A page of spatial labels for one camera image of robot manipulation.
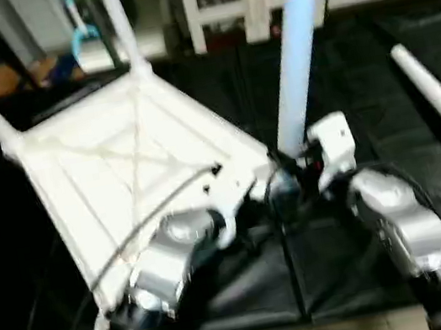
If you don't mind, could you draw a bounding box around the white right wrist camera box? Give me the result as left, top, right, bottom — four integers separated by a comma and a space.
303, 110, 364, 195

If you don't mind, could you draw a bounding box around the black work mat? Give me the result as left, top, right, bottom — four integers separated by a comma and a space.
0, 0, 441, 330

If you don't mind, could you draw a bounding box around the white plastic table top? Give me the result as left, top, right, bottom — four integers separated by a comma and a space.
0, 43, 303, 328

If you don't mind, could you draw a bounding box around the light blue hanger hook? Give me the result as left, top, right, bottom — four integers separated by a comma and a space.
60, 0, 108, 69

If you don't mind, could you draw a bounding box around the small blue box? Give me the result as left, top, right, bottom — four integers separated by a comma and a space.
43, 52, 83, 87

